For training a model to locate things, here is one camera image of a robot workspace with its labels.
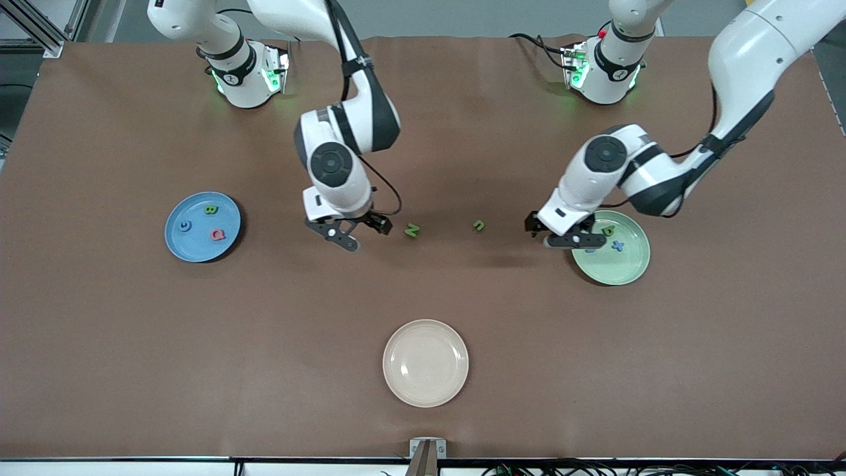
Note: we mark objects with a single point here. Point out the green letter N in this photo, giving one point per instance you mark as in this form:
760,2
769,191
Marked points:
412,230

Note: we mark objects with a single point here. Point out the green plate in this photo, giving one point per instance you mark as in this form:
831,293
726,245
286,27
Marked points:
615,268

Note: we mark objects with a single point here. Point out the blue plate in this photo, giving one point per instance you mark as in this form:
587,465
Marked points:
198,248

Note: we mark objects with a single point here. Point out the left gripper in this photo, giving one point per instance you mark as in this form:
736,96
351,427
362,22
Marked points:
533,223

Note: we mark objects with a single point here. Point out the red letter Q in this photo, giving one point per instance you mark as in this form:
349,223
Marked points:
213,234

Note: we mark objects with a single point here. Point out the blue letter G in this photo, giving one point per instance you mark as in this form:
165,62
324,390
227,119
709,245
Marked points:
181,226

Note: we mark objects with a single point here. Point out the beige plate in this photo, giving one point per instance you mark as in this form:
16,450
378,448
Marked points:
425,363

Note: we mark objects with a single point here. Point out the brown table mat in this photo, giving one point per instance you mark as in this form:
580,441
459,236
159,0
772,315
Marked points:
264,330

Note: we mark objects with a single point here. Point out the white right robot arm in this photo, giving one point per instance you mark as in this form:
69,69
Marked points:
284,13

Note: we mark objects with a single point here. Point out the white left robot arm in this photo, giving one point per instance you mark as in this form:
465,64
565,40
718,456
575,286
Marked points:
747,46

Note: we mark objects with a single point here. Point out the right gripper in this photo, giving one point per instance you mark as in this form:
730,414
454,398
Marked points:
374,221

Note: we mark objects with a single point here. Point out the grey metal camera bracket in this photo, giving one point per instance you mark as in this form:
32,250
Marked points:
427,463

